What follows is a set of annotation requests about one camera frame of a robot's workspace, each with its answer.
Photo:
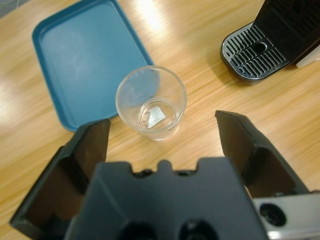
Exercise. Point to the blue plastic tray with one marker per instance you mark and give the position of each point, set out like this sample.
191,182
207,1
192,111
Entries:
85,62

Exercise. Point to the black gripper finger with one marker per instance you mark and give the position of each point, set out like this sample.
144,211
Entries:
82,155
257,160

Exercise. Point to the white coffee machine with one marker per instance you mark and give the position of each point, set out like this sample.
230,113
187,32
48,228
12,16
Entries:
287,20

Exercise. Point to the clear plastic cup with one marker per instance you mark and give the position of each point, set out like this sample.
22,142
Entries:
172,100

